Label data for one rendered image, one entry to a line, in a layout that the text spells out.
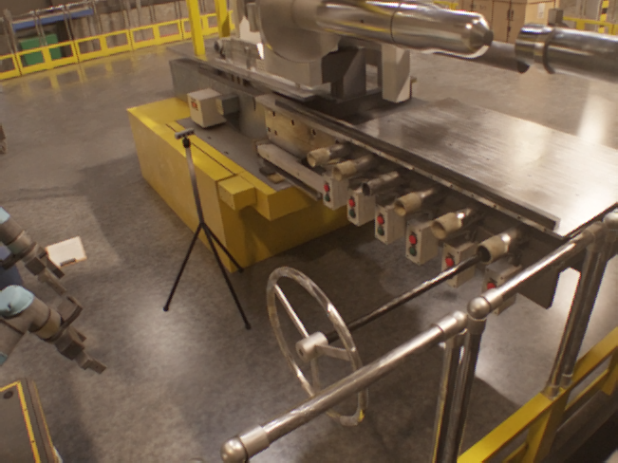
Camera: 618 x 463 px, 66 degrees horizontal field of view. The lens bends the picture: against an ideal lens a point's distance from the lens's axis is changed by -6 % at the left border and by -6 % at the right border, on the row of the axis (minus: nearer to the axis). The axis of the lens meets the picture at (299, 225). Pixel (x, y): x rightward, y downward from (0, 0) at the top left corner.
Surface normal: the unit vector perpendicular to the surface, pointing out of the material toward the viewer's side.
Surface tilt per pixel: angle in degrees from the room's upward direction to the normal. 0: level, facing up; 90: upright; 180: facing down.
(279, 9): 90
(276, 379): 0
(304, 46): 90
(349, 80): 90
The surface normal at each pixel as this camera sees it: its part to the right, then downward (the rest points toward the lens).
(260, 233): 0.54, 0.40
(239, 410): -0.07, -0.85
